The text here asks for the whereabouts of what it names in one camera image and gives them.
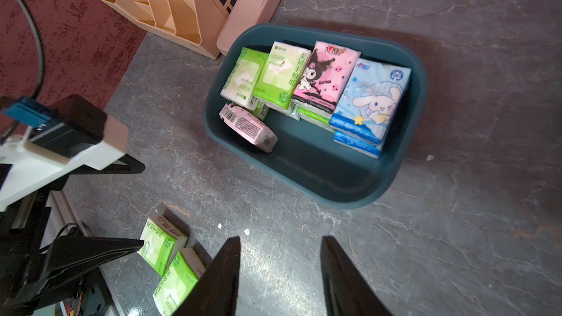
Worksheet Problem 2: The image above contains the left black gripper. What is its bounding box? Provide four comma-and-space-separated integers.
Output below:
1, 175, 143, 315

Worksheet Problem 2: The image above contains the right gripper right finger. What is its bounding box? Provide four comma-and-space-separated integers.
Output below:
321, 236, 392, 316

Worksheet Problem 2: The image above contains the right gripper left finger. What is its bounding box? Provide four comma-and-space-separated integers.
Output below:
173, 236, 241, 316

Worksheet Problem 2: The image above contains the green tissue pack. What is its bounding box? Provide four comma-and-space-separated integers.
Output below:
220, 48, 269, 111
253, 42, 312, 114
297, 107, 335, 133
251, 101, 269, 121
138, 216, 188, 277
153, 247, 206, 316

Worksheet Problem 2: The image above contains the teal plastic storage box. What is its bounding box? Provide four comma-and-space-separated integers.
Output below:
203, 21, 429, 209

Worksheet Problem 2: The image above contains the pink tissue pack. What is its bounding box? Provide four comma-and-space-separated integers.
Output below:
292, 41, 361, 119
219, 103, 278, 153

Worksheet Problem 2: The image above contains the blue tissue pack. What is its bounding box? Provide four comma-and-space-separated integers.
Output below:
329, 59, 412, 146
333, 131, 384, 159

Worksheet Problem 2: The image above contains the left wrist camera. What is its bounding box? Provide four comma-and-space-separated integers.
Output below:
0, 93, 130, 212

